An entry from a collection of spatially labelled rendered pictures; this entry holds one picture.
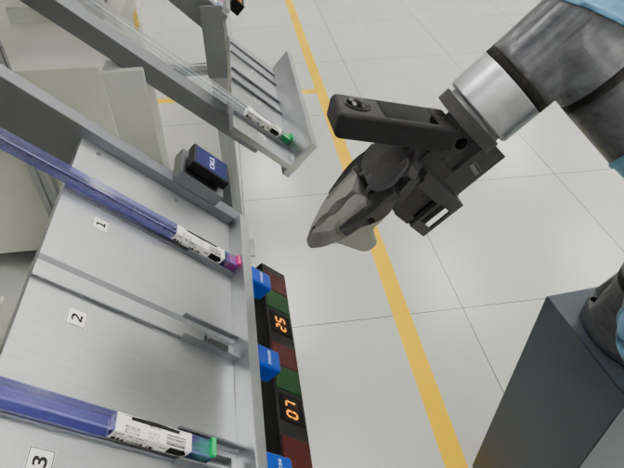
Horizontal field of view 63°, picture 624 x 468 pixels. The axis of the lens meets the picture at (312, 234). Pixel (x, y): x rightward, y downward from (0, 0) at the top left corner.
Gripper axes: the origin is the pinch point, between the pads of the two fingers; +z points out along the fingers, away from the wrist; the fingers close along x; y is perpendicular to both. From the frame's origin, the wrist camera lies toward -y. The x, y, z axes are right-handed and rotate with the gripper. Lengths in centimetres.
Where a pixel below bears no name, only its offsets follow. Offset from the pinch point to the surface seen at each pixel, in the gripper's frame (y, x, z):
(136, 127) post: -13.6, 34.5, 19.1
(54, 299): -20.5, -13.3, 9.4
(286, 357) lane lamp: 4.6, -7.8, 10.4
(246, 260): -3.1, 0.1, 7.2
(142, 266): -14.0, -5.8, 9.4
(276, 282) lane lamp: 4.5, 3.5, 10.3
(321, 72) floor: 79, 215, 28
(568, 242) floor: 122, 71, -12
